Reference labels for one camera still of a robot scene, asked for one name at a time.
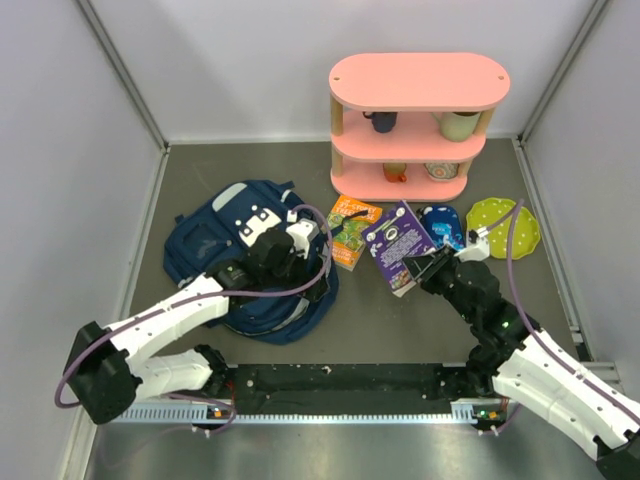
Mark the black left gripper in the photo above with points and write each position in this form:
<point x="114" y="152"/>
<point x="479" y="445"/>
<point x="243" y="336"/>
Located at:
<point x="302" y="266"/>

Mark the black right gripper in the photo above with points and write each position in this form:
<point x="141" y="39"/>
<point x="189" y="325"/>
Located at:
<point x="423" y="266"/>

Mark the purple paperback book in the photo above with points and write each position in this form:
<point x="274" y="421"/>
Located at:
<point x="396" y="235"/>

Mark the orange Treehouse book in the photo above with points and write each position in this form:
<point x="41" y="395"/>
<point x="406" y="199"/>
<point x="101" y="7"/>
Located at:
<point x="347" y="219"/>

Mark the navy blue backpack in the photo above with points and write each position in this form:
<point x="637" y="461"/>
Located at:
<point x="212" y="234"/>

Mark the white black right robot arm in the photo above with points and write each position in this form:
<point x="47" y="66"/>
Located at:
<point x="519" y="360"/>

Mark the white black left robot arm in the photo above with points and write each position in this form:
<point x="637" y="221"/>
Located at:
<point x="110" y="367"/>

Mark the blue dinosaur pencil case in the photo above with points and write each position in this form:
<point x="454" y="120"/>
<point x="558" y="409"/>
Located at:
<point x="442" y="224"/>

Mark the patterned flower-shaped bowl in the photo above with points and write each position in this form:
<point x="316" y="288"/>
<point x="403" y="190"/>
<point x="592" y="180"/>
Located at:
<point x="442" y="172"/>

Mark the orange cup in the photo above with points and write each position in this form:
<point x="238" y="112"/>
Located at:
<point x="395" y="172"/>

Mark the pink three-tier shelf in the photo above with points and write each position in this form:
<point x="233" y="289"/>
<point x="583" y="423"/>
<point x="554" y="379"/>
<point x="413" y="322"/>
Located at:
<point x="414" y="85"/>

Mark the pale green mug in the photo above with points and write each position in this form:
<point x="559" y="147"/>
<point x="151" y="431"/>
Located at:
<point x="456" y="126"/>

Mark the dark blue mug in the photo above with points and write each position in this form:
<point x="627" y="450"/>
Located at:
<point x="382" y="122"/>

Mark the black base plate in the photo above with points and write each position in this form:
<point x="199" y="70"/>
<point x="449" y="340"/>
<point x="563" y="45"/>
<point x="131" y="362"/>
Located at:
<point x="346" y="389"/>

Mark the aluminium frame rail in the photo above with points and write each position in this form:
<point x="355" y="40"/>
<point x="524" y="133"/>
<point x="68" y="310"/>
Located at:
<point x="167" y="392"/>

